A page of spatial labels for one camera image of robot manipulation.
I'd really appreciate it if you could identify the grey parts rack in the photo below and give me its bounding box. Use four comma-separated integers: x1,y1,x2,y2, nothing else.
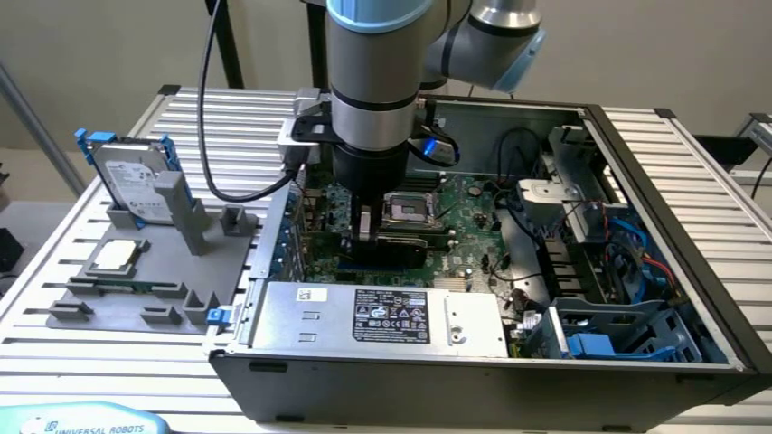
44,174,261,336

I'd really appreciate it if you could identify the CPU socket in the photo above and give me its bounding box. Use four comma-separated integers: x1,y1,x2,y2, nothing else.
385,191,440,226

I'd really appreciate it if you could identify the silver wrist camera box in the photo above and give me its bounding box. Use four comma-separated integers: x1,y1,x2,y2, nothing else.
276,87,334,165

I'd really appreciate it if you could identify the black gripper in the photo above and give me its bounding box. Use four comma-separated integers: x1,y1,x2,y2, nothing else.
330,143,413,267

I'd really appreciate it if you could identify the black camera cable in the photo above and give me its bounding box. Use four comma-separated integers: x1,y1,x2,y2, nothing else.
197,0,306,203

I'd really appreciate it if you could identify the teal teach pendant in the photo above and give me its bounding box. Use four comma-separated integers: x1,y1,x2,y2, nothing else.
0,401,170,434

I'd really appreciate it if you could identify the grey aluminium pole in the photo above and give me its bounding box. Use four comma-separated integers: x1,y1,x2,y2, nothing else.
0,61,86,198

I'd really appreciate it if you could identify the silver power supply unit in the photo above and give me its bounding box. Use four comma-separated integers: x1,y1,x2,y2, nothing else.
246,281,509,359

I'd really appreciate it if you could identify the blue case latch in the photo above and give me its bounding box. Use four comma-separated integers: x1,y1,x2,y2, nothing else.
204,305,234,327

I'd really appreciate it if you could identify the hard disk in blue bracket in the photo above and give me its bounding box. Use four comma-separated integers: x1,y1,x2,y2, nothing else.
73,128,196,228

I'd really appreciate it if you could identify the silver CPU chip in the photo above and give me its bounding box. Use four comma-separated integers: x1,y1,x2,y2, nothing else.
86,239,149,277

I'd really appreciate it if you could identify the black graphics card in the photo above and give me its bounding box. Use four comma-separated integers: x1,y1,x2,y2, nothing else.
340,231,452,269

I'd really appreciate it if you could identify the red wire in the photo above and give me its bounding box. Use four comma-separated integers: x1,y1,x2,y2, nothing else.
638,252,680,302

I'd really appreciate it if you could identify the green motherboard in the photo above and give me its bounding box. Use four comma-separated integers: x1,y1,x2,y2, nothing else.
288,169,548,297

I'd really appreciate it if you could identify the metal disk bay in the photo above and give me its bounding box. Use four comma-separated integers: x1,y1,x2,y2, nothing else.
514,125,632,243

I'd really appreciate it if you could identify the black open PC case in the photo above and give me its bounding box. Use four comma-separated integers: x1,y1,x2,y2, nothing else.
206,92,772,427

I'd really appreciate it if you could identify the black frame post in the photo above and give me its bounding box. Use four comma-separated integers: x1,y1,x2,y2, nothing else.
209,0,246,90

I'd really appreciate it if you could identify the blue plastic drive caddy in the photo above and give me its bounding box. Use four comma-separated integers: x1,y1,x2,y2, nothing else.
529,296,708,363

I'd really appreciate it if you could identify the blue wire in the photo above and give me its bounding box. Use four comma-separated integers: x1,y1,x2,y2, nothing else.
605,215,674,293

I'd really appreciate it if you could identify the green RAM stick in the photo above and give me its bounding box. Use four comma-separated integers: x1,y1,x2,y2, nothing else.
94,280,182,294

